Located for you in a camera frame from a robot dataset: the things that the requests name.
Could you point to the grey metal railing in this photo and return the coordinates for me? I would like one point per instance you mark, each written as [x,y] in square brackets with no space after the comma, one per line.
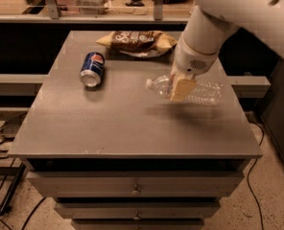
[66,12]

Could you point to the grey drawer cabinet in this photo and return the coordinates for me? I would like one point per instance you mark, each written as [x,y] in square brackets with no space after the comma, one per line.
[121,126]

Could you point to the middle grey drawer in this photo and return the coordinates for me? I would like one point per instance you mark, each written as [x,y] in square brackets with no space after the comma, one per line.
[138,210]

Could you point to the top grey drawer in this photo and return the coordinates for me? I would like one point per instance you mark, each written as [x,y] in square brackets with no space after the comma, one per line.
[135,184]

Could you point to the grey box on floor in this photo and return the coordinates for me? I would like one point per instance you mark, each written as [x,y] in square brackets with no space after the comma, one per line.
[10,128]

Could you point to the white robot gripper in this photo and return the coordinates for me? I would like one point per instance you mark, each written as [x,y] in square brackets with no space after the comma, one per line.
[190,59]

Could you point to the brown yellow chip bag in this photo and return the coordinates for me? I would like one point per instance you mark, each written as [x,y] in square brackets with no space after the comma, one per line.
[139,44]

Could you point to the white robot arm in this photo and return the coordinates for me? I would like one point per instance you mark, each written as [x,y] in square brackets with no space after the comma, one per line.
[210,24]

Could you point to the blue Pepsi soda can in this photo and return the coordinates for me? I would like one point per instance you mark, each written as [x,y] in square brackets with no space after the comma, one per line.
[93,69]

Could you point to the black metal floor stand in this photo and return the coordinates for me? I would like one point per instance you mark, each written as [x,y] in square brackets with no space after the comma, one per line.
[16,174]

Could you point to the bottom grey drawer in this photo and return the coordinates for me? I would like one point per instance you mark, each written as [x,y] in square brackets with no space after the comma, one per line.
[119,224]

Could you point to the clear plastic water bottle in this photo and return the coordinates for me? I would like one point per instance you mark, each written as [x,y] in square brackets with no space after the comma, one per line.
[205,93]

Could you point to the grey drawer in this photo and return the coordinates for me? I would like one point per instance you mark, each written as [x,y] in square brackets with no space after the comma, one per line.
[135,184]
[119,224]
[138,210]

